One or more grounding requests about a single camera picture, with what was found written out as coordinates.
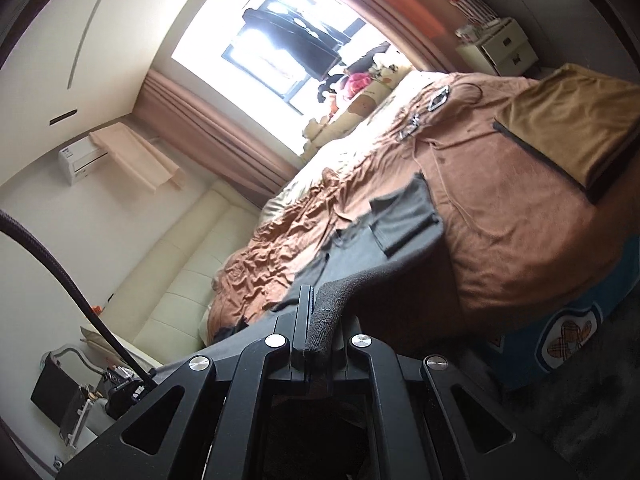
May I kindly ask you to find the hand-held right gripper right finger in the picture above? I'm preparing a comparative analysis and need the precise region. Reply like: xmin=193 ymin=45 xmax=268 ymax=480
xmin=312 ymin=315 xmax=576 ymax=480

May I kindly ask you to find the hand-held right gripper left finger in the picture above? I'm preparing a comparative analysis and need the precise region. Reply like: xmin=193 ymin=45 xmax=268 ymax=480
xmin=57 ymin=284 xmax=317 ymax=480

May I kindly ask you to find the grey t-shirt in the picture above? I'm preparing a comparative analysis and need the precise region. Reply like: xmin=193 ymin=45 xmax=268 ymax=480
xmin=212 ymin=172 xmax=447 ymax=361

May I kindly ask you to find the black case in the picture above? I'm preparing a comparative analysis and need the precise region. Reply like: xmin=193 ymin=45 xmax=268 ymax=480
xmin=30 ymin=352 xmax=93 ymax=443

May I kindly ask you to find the cream padded headboard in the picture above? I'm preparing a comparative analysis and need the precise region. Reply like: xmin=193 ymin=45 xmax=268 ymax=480
xmin=102 ymin=180 xmax=271 ymax=366

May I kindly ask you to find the cream plush toy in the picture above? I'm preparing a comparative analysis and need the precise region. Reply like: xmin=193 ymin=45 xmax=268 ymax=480
xmin=302 ymin=115 xmax=333 ymax=153

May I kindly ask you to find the brown bed blanket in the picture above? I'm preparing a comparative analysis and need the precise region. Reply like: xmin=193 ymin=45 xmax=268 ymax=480
xmin=207 ymin=62 xmax=640 ymax=356

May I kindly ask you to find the cream hanging cloth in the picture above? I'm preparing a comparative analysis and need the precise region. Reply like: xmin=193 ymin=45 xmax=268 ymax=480
xmin=89 ymin=124 xmax=187 ymax=195

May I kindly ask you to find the black and white plush toy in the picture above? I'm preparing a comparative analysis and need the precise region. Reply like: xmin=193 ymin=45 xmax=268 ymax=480
xmin=317 ymin=74 xmax=346 ymax=103

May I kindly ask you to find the white air conditioner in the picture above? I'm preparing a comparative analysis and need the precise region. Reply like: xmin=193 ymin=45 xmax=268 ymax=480
xmin=57 ymin=135 xmax=112 ymax=187

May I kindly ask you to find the red cloth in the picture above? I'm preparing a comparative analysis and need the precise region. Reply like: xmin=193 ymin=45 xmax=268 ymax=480
xmin=345 ymin=72 xmax=373 ymax=96

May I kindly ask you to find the black hanging jacket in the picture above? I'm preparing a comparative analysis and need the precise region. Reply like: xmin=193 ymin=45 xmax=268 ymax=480
xmin=242 ymin=2 xmax=341 ymax=81

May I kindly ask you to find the white nightstand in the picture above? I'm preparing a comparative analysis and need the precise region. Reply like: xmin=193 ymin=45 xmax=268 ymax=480
xmin=455 ymin=16 xmax=540 ymax=78

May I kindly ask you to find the white wire rack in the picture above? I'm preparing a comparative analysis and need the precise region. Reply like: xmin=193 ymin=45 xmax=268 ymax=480
xmin=440 ymin=0 xmax=501 ymax=28

